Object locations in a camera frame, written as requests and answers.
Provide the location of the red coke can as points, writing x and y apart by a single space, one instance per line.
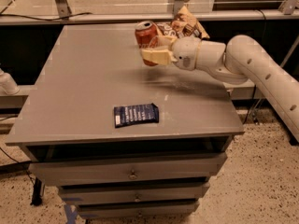
146 34

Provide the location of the dark blue snack packet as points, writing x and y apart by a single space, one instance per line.
135 114

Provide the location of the black cabinet leg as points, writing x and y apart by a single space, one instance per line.
37 193

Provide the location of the brown chip bag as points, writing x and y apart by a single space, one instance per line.
183 24

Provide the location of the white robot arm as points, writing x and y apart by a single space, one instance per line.
235 62

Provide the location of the grey drawer cabinet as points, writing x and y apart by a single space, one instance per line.
118 138

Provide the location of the bottom grey drawer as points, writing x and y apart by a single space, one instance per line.
138 209

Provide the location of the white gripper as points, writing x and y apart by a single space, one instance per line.
185 52

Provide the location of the white pipe at left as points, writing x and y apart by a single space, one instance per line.
7 83

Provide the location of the grey drawer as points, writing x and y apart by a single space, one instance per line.
138 209
135 194
70 173

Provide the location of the middle grey drawer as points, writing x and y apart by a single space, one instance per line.
135 194

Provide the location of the metal frame rail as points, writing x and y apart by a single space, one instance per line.
219 15

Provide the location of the top grey drawer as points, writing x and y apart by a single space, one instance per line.
70 173

